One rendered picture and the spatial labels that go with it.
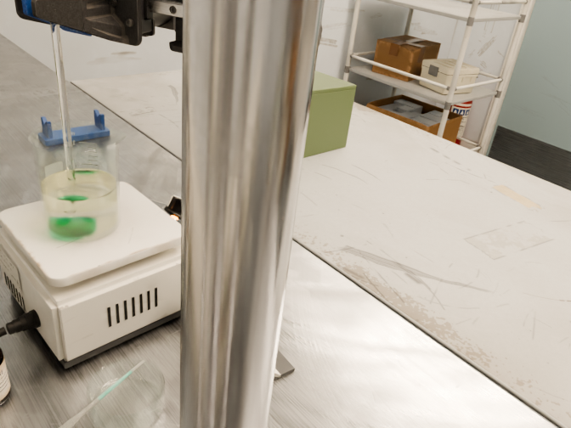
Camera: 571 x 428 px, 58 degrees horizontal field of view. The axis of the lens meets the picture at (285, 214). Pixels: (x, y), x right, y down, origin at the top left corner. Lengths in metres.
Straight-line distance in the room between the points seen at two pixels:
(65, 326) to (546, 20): 3.16
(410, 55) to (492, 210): 1.95
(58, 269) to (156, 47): 1.79
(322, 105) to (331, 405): 0.51
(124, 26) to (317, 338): 0.31
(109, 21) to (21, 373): 0.28
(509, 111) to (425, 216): 2.78
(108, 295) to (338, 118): 0.54
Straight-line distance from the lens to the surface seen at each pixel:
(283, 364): 0.45
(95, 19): 0.42
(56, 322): 0.43
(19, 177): 0.76
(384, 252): 0.62
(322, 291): 0.54
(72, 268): 0.42
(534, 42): 3.40
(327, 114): 0.84
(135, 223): 0.46
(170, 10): 0.43
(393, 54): 2.73
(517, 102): 3.45
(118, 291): 0.43
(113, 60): 2.09
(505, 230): 0.75
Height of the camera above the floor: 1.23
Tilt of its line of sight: 30 degrees down
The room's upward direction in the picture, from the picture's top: 7 degrees clockwise
